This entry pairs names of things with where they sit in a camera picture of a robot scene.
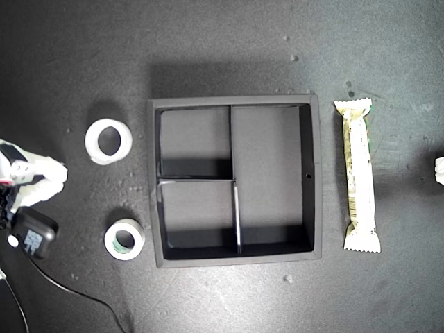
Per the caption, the large white tape roll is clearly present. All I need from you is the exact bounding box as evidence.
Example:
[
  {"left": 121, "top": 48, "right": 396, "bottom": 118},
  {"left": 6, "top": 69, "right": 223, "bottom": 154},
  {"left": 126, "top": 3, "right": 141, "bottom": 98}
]
[{"left": 84, "top": 118, "right": 134, "bottom": 166}]

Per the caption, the snack bar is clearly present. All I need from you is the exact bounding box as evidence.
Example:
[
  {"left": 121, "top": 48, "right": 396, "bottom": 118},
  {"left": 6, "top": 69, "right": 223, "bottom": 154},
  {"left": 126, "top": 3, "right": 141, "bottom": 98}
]
[{"left": 333, "top": 97, "right": 382, "bottom": 256}]

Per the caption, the small white tape roll green core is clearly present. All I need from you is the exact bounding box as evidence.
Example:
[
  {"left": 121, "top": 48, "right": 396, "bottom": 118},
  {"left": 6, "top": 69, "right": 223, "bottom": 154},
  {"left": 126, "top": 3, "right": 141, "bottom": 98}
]
[{"left": 103, "top": 218, "right": 146, "bottom": 261}]

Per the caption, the black compartment tray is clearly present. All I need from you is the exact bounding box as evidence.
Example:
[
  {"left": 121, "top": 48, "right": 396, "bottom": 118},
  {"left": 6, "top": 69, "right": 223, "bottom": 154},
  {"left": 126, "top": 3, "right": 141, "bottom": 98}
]
[{"left": 145, "top": 93, "right": 323, "bottom": 268}]

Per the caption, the black camera box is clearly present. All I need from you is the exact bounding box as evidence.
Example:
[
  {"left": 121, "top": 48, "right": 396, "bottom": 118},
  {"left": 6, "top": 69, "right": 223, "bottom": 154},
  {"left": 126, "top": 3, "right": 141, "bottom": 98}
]
[{"left": 6, "top": 207, "right": 59, "bottom": 261}]

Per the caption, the black camera cable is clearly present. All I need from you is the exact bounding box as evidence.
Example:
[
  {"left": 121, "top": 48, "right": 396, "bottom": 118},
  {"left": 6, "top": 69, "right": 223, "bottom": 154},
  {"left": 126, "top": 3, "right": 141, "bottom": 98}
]
[{"left": 20, "top": 253, "right": 130, "bottom": 333}]

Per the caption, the thin black cable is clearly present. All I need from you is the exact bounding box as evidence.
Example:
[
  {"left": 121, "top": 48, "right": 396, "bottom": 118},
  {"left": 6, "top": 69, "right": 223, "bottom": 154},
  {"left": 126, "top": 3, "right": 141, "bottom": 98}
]
[{"left": 0, "top": 275, "right": 31, "bottom": 333}]

